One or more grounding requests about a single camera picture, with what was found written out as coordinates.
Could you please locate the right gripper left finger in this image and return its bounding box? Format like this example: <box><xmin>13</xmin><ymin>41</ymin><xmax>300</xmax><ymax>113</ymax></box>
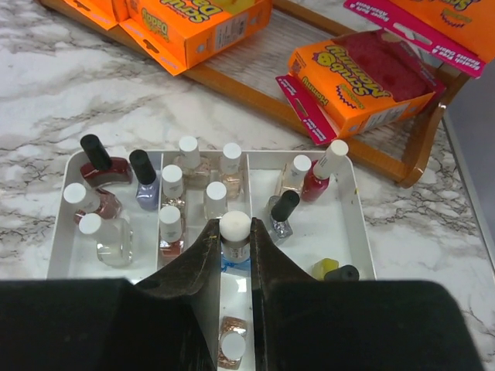
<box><xmin>1</xmin><ymin>220</ymin><xmax>220</xmax><ymax>370</ymax></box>

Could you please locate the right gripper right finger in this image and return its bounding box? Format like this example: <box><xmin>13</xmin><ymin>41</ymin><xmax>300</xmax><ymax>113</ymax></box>
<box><xmin>250</xmin><ymin>219</ymin><xmax>483</xmax><ymax>370</ymax></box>

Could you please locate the blue nail polish bottle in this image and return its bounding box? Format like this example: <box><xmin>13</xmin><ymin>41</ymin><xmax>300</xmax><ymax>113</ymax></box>
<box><xmin>221</xmin><ymin>244</ymin><xmax>251</xmax><ymax>276</ymax></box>

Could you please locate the yellow polish bottle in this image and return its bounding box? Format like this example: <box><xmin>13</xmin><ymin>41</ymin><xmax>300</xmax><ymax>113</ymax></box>
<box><xmin>311</xmin><ymin>258</ymin><xmax>360</xmax><ymax>281</ymax></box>

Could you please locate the copper polish bottle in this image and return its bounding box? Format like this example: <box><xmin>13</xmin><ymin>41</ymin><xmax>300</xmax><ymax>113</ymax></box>
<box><xmin>217</xmin><ymin>316</ymin><xmax>248</xmax><ymax>370</ymax></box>

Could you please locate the rose polish bottle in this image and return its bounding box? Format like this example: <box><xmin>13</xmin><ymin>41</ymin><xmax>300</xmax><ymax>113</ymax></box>
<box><xmin>159</xmin><ymin>206</ymin><xmax>185</xmax><ymax>267</ymax></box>

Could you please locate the white polish bottle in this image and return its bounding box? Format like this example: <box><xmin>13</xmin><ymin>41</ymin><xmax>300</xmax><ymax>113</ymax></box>
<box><xmin>78</xmin><ymin>213</ymin><xmax>133</xmax><ymax>268</ymax></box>

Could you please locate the white organizer tray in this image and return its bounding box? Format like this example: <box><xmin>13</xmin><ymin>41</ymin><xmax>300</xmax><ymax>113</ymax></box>
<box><xmin>46</xmin><ymin>148</ymin><xmax>378</xmax><ymax>371</ymax></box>

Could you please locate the silver glitter polish bottle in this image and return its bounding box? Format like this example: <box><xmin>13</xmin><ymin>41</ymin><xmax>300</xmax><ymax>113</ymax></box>
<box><xmin>266</xmin><ymin>190</ymin><xmax>300</xmax><ymax>244</ymax></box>

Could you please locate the lavender polish bottle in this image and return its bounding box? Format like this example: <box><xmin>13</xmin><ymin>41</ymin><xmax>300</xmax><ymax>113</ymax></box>
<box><xmin>129</xmin><ymin>149</ymin><xmax>160</xmax><ymax>211</ymax></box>

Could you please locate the clear polish bottle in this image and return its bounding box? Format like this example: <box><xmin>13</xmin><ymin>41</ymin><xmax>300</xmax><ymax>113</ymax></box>
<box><xmin>203</xmin><ymin>181</ymin><xmax>228</xmax><ymax>220</ymax></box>

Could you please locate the gold glitter polish bottle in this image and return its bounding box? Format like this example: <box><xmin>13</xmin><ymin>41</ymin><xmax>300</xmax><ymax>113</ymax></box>
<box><xmin>161</xmin><ymin>165</ymin><xmax>186</xmax><ymax>219</ymax></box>

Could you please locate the pink glitter polish bottle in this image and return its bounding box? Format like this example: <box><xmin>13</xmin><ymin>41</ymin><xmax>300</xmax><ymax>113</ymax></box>
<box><xmin>63</xmin><ymin>182</ymin><xmax>122</xmax><ymax>224</ymax></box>

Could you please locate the magenta polish bottle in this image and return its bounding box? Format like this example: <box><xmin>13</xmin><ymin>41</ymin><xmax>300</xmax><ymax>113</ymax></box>
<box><xmin>301</xmin><ymin>139</ymin><xmax>349</xmax><ymax>202</ymax></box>

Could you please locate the peach polish bottle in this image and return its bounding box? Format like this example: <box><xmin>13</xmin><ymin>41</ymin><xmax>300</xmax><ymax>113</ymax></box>
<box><xmin>275</xmin><ymin>155</ymin><xmax>312</xmax><ymax>196</ymax></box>

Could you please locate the beige polish bottle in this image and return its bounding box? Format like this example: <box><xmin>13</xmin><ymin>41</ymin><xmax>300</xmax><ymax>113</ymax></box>
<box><xmin>173</xmin><ymin>135</ymin><xmax>212</xmax><ymax>189</ymax></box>

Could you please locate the pale pink polish bottle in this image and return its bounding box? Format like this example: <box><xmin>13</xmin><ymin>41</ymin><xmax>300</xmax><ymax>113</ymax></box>
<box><xmin>219</xmin><ymin>142</ymin><xmax>243</xmax><ymax>200</ymax></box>

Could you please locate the red polish bottle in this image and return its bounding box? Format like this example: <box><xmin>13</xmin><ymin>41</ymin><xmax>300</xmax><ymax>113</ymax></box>
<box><xmin>80</xmin><ymin>134</ymin><xmax>133</xmax><ymax>189</ymax></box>

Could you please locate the orange pink box lower right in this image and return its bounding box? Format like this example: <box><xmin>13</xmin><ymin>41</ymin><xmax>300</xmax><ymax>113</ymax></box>
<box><xmin>283</xmin><ymin>30</ymin><xmax>445</xmax><ymax>138</ymax></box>

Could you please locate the orange pink box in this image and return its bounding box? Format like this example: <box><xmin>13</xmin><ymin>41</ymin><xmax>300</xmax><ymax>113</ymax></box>
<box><xmin>283</xmin><ymin>30</ymin><xmax>445</xmax><ymax>138</ymax></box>
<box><xmin>343</xmin><ymin>1</ymin><xmax>494</xmax><ymax>78</ymax></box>

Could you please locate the wooden shelf rack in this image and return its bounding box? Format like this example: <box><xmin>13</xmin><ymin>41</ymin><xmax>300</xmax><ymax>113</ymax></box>
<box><xmin>40</xmin><ymin>1</ymin><xmax>469</xmax><ymax>189</ymax></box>

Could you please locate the orange box far left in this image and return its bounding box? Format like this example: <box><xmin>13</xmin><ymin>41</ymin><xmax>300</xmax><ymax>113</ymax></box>
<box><xmin>64</xmin><ymin>0</ymin><xmax>129</xmax><ymax>31</ymax></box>

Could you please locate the orange pink box upper right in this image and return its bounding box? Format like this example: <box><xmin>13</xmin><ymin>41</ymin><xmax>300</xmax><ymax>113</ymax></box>
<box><xmin>343</xmin><ymin>1</ymin><xmax>494</xmax><ymax>78</ymax></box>

